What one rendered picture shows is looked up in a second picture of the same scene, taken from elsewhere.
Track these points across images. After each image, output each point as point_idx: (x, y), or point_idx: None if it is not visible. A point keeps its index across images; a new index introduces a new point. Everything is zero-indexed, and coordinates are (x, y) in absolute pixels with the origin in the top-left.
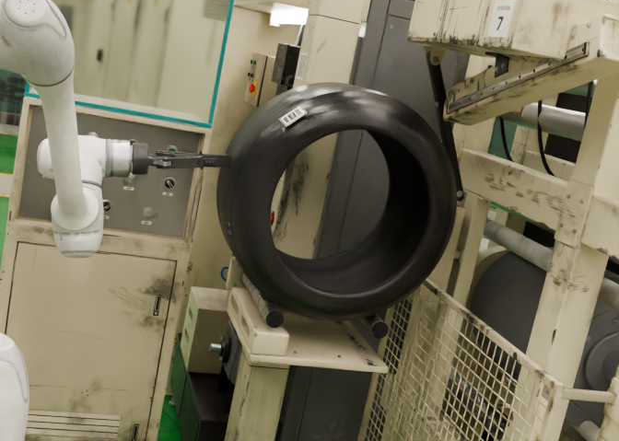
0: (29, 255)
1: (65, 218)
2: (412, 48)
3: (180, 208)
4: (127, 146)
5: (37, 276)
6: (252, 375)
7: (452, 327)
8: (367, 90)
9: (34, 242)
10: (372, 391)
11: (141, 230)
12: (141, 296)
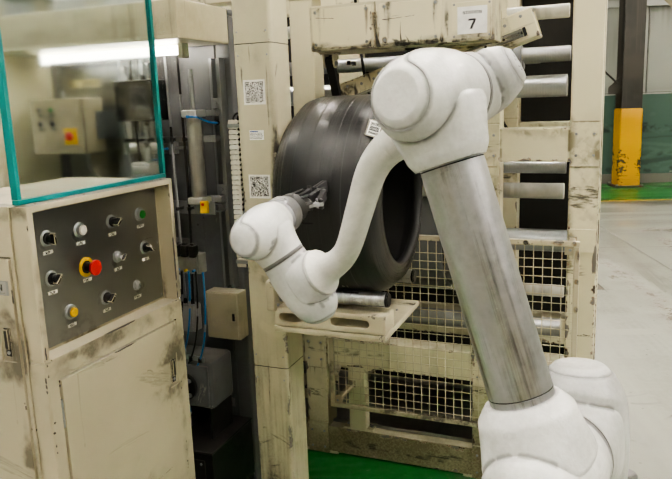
0: (73, 388)
1: (332, 282)
2: None
3: (156, 268)
4: (294, 200)
5: (85, 406)
6: (290, 375)
7: (432, 253)
8: None
9: (73, 371)
10: (333, 341)
11: (136, 306)
12: (162, 370)
